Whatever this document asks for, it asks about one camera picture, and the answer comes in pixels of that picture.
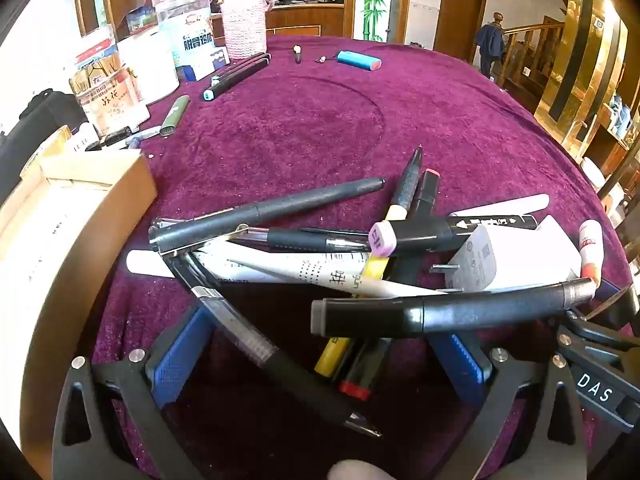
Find black marker teal cap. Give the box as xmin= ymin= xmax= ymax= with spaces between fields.
xmin=202 ymin=57 xmax=273 ymax=102
xmin=210 ymin=52 xmax=268 ymax=86

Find bamboo painted panel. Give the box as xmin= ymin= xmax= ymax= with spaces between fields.
xmin=352 ymin=0 xmax=397 ymax=43

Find bottle in pink knitted cover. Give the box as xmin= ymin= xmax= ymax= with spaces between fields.
xmin=220 ymin=0 xmax=275 ymax=62

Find short black marker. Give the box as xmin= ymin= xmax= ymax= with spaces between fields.
xmin=85 ymin=126 xmax=133 ymax=152

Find green marker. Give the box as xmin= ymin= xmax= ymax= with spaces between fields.
xmin=159 ymin=94 xmax=192 ymax=137

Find black bag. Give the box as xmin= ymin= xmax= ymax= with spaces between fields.
xmin=0 ymin=89 xmax=90 ymax=196

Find black marker grey cap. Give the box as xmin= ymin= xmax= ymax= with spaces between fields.
xmin=310 ymin=277 xmax=597 ymax=339

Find yellow pen black grip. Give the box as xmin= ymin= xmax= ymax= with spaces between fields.
xmin=314 ymin=146 xmax=425 ymax=377

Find wooden staircase railing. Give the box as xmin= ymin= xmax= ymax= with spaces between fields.
xmin=492 ymin=16 xmax=568 ymax=108

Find black marker lilac cap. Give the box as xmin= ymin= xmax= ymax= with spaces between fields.
xmin=369 ymin=214 xmax=540 ymax=257

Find clear barrel black gel pen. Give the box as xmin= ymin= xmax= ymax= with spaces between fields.
xmin=172 ymin=252 xmax=383 ymax=438

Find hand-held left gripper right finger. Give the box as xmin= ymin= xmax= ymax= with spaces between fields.
xmin=427 ymin=332 xmax=588 ymax=480

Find white pen dotted print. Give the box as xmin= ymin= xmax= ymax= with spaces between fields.
xmin=227 ymin=255 xmax=448 ymax=297

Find black matte pen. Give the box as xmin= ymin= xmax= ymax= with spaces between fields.
xmin=148 ymin=177 xmax=386 ymax=254

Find clear jar blue label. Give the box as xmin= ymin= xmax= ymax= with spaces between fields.
xmin=155 ymin=0 xmax=217 ymax=70

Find slim black metal-tip pen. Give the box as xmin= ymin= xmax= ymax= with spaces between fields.
xmin=235 ymin=225 xmax=373 ymax=254

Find plain white pen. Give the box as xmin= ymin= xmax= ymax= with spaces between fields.
xmin=125 ymin=249 xmax=373 ymax=283

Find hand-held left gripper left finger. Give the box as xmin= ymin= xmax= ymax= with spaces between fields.
xmin=52 ymin=305 xmax=216 ymax=480

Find gold label snack canister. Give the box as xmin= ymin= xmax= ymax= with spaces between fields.
xmin=69 ymin=54 xmax=150 ymax=137

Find wooden counter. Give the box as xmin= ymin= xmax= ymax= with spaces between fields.
xmin=210 ymin=2 xmax=346 ymax=38

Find red white snack box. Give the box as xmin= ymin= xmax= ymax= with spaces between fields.
xmin=75 ymin=25 xmax=121 ymax=71

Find white tube orange cap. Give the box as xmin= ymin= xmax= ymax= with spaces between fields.
xmin=578 ymin=219 xmax=604 ymax=288

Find wooden door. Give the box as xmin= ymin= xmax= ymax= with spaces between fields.
xmin=433 ymin=0 xmax=491 ymax=67

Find white charger plug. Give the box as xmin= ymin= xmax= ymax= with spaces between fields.
xmin=431 ymin=214 xmax=585 ymax=293

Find black marker red caps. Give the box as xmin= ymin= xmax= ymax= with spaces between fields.
xmin=337 ymin=167 xmax=442 ymax=402

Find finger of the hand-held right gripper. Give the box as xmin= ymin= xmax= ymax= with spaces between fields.
xmin=555 ymin=325 xmax=640 ymax=433
xmin=567 ymin=280 xmax=640 ymax=343

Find display shelf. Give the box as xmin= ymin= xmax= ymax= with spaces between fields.
xmin=595 ymin=92 xmax=640 ymax=163

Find grey pen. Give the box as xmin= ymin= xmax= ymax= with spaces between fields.
xmin=117 ymin=125 xmax=162 ymax=150

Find white paper roll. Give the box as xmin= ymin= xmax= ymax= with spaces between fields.
xmin=117 ymin=29 xmax=180 ymax=107

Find cardboard box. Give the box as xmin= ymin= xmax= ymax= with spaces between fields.
xmin=0 ymin=150 xmax=159 ymax=480

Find white tapered stick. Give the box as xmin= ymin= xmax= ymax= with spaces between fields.
xmin=450 ymin=193 xmax=550 ymax=218

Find purple velvet tablecloth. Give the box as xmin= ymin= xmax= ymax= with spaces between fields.
xmin=92 ymin=35 xmax=633 ymax=480

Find person's left hand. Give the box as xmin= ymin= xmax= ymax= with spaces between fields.
xmin=327 ymin=459 xmax=396 ymax=480

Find small blue white box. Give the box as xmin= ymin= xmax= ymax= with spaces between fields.
xmin=181 ymin=46 xmax=231 ymax=82

